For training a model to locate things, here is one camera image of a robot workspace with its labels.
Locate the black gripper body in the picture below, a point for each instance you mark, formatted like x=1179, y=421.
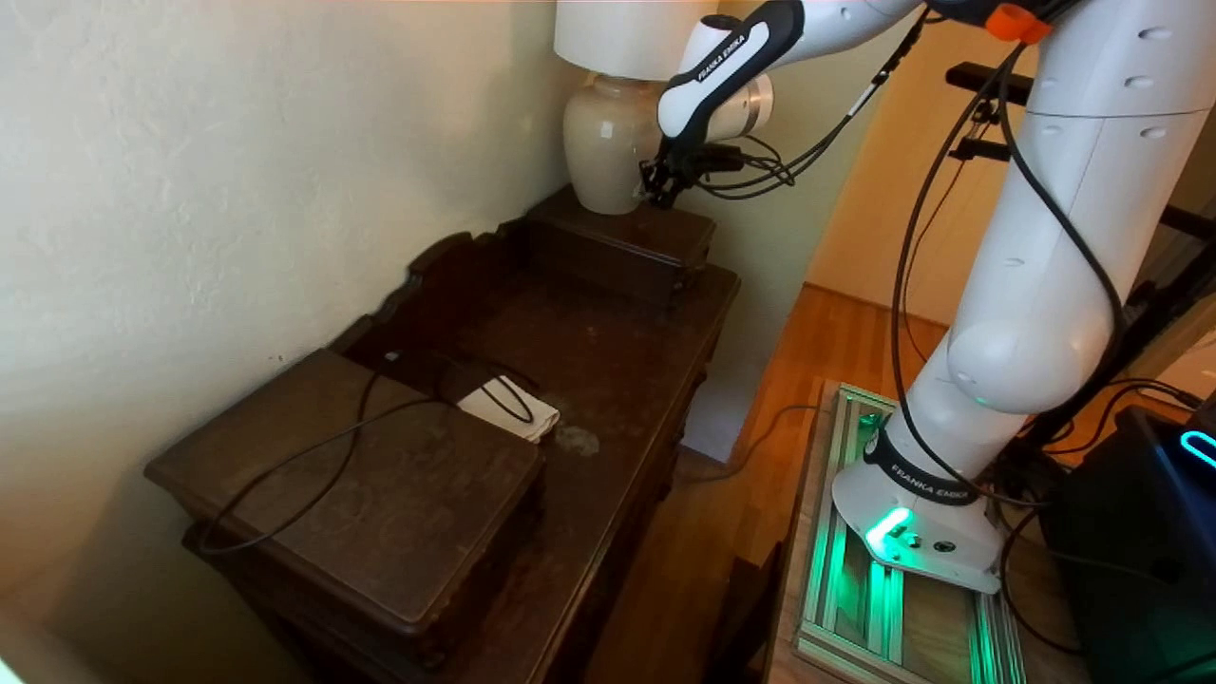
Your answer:
x=706, y=153

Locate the aluminium robot base platform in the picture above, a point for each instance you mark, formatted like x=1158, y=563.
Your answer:
x=875, y=620

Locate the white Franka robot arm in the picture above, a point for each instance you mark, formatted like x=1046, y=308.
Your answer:
x=1064, y=281

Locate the cream ceramic lamp white shade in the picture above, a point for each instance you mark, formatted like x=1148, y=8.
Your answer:
x=611, y=139

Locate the brown wooden table top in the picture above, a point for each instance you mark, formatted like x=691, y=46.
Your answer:
x=634, y=240

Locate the dark wooden dresser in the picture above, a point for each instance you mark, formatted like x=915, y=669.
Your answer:
x=611, y=365

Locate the white paper notepad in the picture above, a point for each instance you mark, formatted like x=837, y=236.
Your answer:
x=512, y=411

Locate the black computer with blue light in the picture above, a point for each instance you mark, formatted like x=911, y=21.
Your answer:
x=1141, y=558

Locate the black camera stand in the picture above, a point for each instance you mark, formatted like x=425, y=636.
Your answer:
x=982, y=83

